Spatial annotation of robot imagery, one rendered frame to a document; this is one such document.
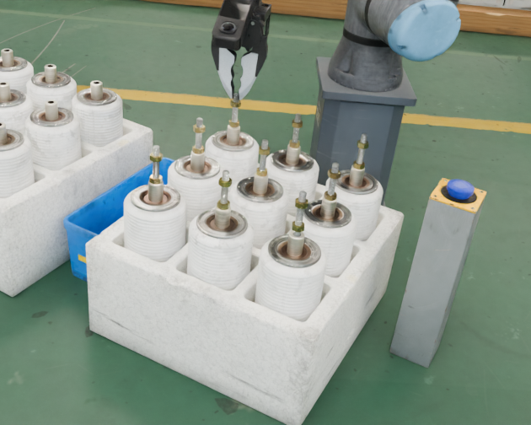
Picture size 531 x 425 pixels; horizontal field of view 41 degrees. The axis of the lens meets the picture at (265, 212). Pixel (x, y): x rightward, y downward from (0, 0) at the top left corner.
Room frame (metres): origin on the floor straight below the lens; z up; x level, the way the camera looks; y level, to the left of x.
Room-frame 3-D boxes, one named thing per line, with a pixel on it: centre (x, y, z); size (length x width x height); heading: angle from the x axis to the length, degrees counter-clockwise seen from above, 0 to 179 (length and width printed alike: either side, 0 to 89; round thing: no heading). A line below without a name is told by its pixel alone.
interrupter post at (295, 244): (0.82, -0.05, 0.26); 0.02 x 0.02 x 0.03
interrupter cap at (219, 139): (1.13, 0.07, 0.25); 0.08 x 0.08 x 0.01
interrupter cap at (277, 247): (0.82, -0.05, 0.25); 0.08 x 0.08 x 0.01
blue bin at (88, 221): (1.13, 0.24, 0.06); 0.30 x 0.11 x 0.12; 154
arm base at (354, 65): (1.39, -0.17, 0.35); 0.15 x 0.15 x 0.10
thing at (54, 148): (1.14, 0.40, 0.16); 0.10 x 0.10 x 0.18
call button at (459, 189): (0.92, -0.28, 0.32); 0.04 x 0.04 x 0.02
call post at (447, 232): (0.93, -0.28, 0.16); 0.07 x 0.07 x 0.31; 66
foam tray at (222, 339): (0.98, 0.01, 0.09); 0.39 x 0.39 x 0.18; 66
